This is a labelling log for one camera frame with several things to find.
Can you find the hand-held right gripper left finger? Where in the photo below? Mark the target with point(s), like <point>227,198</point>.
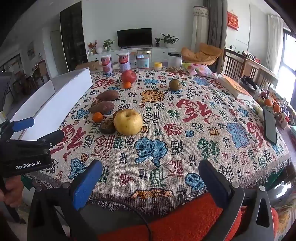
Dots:
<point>87,183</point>

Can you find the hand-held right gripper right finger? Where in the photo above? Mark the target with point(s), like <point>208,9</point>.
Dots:
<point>212,185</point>

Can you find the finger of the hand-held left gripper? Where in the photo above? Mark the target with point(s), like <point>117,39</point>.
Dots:
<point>50,137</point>
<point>23,124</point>

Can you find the white cardboard box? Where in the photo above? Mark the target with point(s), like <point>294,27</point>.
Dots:
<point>57,99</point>

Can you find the small orange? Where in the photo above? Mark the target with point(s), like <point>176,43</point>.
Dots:
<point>127,85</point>
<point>97,117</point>

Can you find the dark mottled passion fruit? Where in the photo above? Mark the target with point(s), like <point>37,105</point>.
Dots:
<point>107,127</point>

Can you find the sweet potato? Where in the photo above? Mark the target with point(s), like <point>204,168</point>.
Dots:
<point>101,108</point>
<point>107,95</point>

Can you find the brown passion fruit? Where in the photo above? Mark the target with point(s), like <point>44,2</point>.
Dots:
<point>116,114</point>

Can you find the yellow apple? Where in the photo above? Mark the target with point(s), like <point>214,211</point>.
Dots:
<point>128,122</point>

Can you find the green-brown round fruit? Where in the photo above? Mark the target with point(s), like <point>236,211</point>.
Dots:
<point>174,84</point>

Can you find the person's left hand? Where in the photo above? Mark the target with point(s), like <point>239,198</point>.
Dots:
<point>12,192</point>

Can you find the red fleece cloth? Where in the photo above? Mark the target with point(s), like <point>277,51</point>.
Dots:
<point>185,220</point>

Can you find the printed woven blanket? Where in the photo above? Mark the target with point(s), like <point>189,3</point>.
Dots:
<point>185,139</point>

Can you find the brown cardboard box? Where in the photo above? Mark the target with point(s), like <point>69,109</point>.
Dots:
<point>90,65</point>

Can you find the black smartphone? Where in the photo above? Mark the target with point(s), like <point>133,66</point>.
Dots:
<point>270,125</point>

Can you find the red label can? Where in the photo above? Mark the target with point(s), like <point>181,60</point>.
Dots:
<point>124,62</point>
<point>107,65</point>

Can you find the red apple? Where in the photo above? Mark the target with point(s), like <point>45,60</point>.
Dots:
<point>128,76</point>

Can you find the white round lamp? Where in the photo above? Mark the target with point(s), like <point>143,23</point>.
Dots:
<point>99,50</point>

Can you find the red flowers in vase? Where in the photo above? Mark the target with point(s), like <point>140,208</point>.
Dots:
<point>92,46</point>

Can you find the orange in fruit rack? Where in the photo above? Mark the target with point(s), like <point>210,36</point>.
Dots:
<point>276,108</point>
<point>268,102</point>

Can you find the dark tall cabinet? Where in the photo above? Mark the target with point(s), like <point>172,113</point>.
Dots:
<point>72,37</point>

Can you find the orange cover book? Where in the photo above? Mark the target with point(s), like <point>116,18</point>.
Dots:
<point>233,87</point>

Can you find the black bag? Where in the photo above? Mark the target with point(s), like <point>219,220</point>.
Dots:
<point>248,82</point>

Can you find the green potted plant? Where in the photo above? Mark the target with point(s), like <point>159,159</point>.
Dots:
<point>108,44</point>

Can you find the floral snack bag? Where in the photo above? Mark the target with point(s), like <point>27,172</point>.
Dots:
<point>200,69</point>

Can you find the blue-labelled tin can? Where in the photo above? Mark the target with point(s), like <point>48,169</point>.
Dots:
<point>143,59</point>

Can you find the pile of brown nuts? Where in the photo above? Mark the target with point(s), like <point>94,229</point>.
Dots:
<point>173,69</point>

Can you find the wooden bench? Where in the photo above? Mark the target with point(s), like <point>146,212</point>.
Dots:
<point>249,67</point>

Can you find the black television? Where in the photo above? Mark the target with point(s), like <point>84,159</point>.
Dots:
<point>134,38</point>

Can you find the orange cushioned chair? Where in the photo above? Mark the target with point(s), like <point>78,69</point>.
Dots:
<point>200,55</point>

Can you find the clear jar with black lid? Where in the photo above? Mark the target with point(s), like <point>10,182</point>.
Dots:
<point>174,60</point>

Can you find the white television cabinet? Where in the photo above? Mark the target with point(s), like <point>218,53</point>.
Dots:
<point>159,52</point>

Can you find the small dark potted plant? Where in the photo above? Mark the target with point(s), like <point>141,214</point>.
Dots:
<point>157,42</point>

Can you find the large leafy potted plant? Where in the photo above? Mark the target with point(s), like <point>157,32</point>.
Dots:
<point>170,39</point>

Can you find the window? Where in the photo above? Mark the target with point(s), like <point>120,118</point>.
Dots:
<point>289,53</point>

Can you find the white curtain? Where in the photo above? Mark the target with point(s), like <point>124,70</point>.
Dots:
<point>274,39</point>

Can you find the white standing air conditioner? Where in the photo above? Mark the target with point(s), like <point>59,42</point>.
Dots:
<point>200,25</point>

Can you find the grey curtain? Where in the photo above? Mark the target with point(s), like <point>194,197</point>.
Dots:
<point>216,23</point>

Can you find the red wall hanging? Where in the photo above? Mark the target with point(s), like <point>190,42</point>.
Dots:
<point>232,20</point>

